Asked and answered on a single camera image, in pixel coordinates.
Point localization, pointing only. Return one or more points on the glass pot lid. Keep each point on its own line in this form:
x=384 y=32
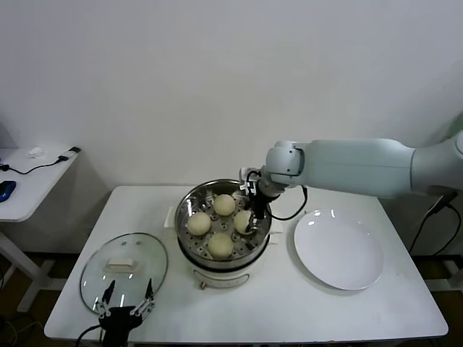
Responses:
x=144 y=260

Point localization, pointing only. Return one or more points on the white oval plate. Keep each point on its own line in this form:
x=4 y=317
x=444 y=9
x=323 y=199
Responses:
x=343 y=260

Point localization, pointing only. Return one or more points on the perforated steel steamer basket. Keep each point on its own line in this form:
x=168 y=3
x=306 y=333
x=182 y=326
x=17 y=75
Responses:
x=181 y=217

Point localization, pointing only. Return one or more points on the white side table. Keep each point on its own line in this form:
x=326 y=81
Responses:
x=36 y=188

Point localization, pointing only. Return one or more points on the blue computer mouse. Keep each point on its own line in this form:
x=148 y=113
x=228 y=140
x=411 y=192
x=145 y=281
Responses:
x=7 y=191

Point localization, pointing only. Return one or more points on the white crumpled tissue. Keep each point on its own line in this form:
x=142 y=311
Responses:
x=36 y=152

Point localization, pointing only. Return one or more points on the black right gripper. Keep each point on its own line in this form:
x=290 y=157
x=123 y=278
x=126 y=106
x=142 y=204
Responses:
x=258 y=206

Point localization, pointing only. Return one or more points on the white steamed baozi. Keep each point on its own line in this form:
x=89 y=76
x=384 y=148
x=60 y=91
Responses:
x=224 y=204
x=220 y=246
x=241 y=221
x=199 y=224

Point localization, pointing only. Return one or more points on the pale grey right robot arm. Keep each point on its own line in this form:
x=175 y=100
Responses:
x=361 y=166

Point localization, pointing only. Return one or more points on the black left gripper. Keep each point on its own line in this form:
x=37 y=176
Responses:
x=117 y=321

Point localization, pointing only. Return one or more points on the white electric pot base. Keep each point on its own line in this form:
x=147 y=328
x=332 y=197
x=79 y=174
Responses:
x=220 y=276

